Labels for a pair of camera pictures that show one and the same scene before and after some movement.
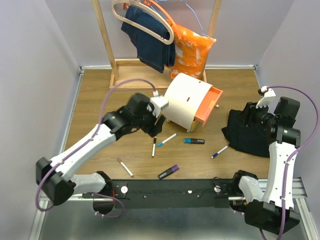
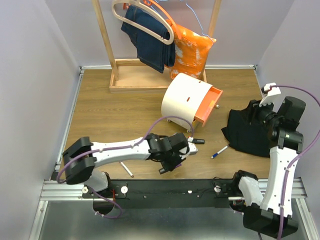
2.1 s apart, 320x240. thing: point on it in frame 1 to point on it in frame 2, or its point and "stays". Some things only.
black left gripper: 153,130 to 170,167
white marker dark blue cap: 219,152 stays
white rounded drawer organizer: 190,99 stays
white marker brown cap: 131,174 stays
